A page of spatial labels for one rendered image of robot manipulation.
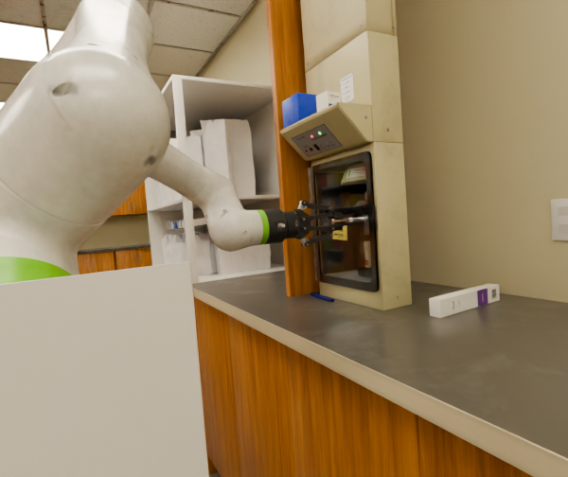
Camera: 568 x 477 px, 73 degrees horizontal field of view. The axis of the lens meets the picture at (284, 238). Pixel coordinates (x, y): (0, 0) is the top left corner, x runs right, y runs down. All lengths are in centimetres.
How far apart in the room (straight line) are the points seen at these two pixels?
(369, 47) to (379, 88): 11
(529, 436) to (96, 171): 55
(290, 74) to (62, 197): 117
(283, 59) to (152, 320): 127
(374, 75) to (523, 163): 51
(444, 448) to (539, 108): 96
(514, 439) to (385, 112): 85
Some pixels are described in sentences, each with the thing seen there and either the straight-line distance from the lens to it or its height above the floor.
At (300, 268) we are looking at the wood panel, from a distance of 138.
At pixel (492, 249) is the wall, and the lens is 140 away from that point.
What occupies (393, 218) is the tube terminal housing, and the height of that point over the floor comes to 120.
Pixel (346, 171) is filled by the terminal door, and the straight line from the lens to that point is 118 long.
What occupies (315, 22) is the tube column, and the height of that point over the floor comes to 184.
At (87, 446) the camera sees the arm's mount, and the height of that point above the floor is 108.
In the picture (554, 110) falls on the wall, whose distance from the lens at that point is 132.
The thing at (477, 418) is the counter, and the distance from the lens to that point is 61.
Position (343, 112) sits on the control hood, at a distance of 107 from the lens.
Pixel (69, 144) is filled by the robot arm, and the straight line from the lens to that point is 36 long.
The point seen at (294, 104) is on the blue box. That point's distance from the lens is 126.
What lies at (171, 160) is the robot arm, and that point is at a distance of 92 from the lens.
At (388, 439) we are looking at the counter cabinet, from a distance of 82.
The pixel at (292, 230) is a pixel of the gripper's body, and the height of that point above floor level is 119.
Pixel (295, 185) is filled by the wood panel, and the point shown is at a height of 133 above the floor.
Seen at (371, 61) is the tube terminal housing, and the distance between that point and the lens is 118.
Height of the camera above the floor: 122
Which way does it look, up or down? 3 degrees down
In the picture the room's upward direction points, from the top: 4 degrees counter-clockwise
